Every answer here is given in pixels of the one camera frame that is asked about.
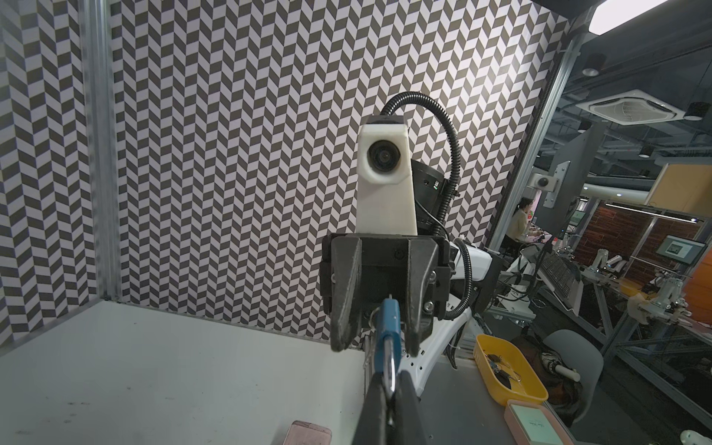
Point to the teal box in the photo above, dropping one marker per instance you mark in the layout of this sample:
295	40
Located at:
535	424

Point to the person in background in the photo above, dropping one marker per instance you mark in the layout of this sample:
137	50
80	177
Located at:
517	230

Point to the ceiling air conditioner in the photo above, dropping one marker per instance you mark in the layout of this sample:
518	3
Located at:
632	108

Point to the pink padlock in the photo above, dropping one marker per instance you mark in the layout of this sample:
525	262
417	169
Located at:
305	433

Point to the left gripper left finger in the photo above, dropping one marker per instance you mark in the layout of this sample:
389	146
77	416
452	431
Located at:
372	427

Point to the blue padlock with key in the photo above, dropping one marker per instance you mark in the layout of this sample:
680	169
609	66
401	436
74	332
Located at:
386	344

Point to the grey monitor on stand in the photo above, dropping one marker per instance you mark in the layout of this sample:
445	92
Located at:
570	167

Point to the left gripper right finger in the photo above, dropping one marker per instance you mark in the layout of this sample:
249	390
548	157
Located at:
408	425

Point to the grey office chair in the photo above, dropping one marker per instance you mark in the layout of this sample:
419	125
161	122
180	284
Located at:
579	355

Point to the ceiling light strip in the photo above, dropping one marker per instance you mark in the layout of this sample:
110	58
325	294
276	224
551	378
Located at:
614	13

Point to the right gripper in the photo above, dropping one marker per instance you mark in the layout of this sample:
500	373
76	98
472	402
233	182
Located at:
357	272

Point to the yellow plastic tray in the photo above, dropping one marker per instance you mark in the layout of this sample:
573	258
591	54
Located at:
506	372

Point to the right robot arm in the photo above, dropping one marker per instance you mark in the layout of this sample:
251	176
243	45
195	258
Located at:
472	285

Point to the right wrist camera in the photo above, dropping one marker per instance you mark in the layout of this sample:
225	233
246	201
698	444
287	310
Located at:
385	195

